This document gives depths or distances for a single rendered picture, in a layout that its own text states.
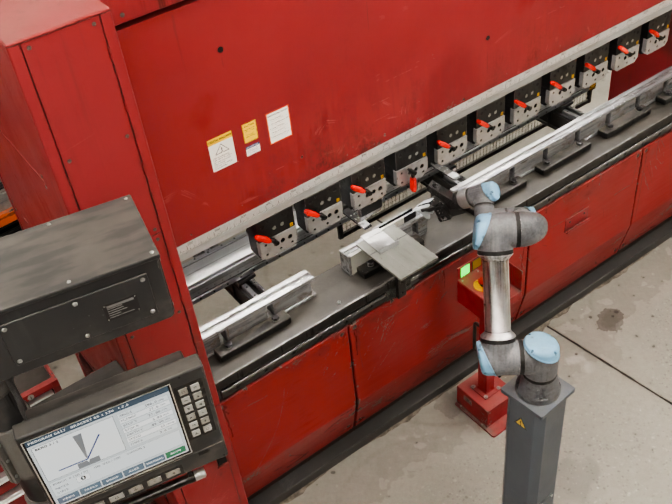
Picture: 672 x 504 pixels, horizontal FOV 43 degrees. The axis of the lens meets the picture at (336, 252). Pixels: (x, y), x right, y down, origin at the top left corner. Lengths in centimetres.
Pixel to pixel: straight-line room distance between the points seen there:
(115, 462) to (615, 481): 224
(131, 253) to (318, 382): 161
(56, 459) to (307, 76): 135
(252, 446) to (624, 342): 190
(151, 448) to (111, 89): 88
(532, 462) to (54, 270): 193
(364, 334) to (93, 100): 162
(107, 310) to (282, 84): 106
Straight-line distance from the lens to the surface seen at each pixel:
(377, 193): 315
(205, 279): 327
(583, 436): 393
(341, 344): 331
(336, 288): 327
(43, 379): 310
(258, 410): 325
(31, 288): 189
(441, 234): 347
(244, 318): 309
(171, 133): 255
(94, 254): 192
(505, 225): 278
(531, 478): 331
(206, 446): 230
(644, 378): 419
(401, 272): 313
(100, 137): 220
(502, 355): 286
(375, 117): 299
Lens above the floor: 311
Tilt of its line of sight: 41 degrees down
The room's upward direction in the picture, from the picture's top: 7 degrees counter-clockwise
